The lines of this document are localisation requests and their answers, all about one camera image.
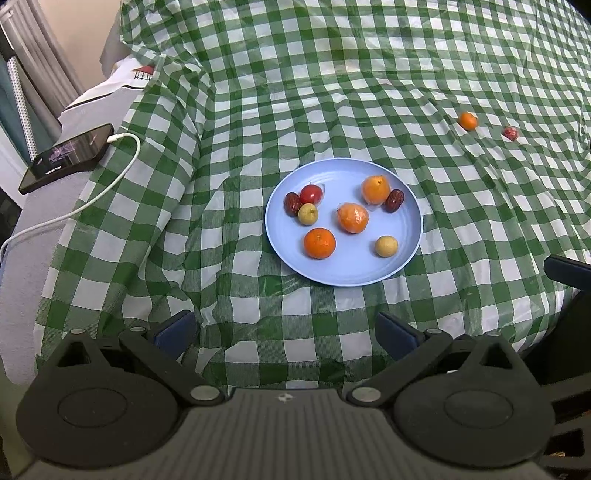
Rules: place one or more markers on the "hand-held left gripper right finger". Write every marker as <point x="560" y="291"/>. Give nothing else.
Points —
<point x="395" y="334"/>

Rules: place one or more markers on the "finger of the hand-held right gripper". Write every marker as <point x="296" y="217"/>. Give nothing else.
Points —
<point x="565" y="272"/>

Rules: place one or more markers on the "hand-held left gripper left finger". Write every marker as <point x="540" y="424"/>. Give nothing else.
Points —
<point x="175" y="332"/>

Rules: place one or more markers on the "light blue plate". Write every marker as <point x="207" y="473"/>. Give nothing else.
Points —
<point x="351" y="263"/>

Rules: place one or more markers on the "yellow-green longan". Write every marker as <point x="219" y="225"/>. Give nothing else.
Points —
<point x="308" y="214"/>
<point x="386" y="246"/>

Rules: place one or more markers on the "unwrapped orange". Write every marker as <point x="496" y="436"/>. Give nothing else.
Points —
<point x="319" y="243"/>
<point x="468" y="121"/>

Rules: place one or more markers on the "dark red date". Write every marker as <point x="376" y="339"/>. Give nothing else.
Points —
<point x="395" y="201"/>
<point x="292" y="204"/>

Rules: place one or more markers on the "red cherry tomato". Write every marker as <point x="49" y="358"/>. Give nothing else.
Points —
<point x="510" y="134"/>
<point x="310" y="194"/>

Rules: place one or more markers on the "grey padded furniture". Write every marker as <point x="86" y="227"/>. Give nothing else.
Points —
<point x="32" y="281"/>

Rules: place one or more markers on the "black smartphone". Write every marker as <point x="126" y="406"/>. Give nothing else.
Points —
<point x="64" y="157"/>

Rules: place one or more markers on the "green white checked tablecloth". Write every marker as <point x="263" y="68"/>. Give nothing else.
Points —
<point x="323" y="92"/>

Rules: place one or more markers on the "white printed cloth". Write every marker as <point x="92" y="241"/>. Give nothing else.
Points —
<point x="131" y="76"/>

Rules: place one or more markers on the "striped gooseneck stand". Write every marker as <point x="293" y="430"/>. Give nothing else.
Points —
<point x="23" y="106"/>

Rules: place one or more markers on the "grey curtain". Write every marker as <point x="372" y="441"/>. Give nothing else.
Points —
<point x="41" y="50"/>

